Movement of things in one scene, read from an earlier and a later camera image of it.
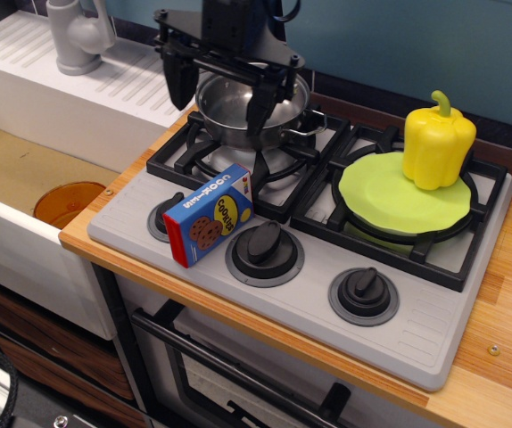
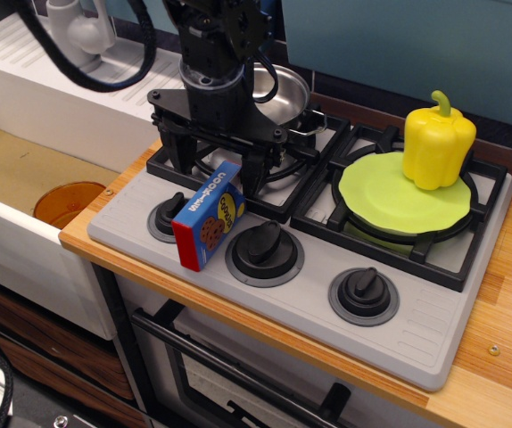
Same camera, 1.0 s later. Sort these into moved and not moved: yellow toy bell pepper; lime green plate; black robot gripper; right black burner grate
Moved: black robot gripper
Not moved: yellow toy bell pepper; right black burner grate; lime green plate
